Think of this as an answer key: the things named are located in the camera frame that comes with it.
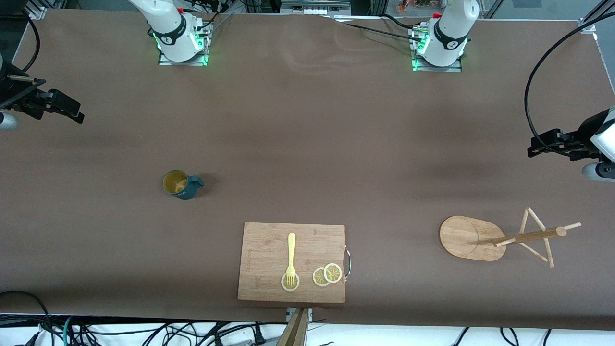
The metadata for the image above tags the teal mug yellow inside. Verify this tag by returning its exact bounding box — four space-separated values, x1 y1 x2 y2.
162 170 205 200

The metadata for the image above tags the wooden mug rack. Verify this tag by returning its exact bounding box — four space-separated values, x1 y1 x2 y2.
439 207 582 269

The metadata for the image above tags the brown table cover sheet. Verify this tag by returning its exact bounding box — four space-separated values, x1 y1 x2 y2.
0 9 615 331

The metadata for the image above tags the bamboo cutting board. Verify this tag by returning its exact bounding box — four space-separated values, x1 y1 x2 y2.
237 222 346 304

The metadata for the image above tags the yellow plastic fork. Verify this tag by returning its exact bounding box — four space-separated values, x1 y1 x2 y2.
286 233 296 286

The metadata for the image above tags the white power strip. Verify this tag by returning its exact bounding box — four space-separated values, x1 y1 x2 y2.
281 0 352 15

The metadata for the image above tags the wooden stand leg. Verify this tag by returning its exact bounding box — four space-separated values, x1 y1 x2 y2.
276 308 309 346

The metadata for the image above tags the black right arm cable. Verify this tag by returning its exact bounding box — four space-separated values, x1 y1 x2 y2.
13 9 42 74

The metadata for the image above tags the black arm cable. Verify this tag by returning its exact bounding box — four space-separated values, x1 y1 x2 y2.
13 9 42 74
524 23 615 154

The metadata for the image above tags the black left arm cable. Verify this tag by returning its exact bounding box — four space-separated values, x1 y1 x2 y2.
524 23 615 154

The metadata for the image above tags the black looped floor cable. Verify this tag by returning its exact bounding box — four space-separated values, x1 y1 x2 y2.
0 290 54 346

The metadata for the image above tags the black base power cable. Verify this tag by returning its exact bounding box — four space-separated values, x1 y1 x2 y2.
332 13 426 45

